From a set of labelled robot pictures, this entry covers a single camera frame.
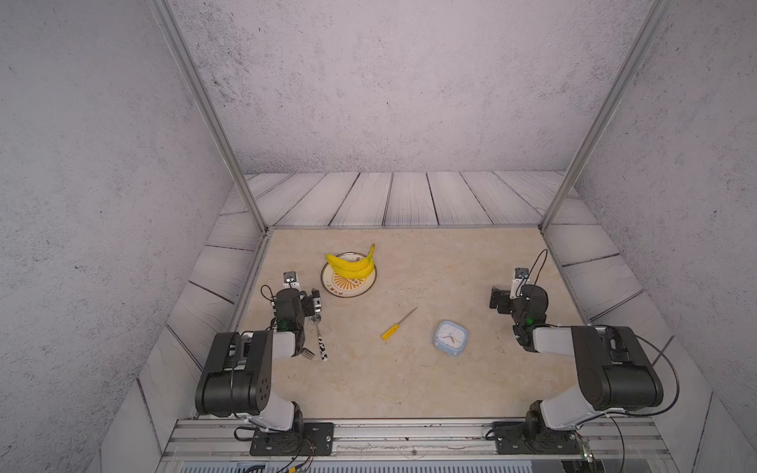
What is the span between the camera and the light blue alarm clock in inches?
34.2

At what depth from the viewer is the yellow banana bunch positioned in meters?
1.04

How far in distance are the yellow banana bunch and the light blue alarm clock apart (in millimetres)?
311
